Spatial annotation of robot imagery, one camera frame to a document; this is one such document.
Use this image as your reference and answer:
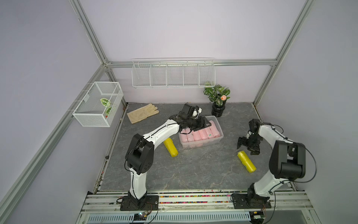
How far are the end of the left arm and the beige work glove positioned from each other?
1.62 feet

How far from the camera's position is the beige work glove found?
1.14 meters

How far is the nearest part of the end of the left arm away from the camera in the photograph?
2.18ft

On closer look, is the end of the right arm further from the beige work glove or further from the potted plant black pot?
the beige work glove
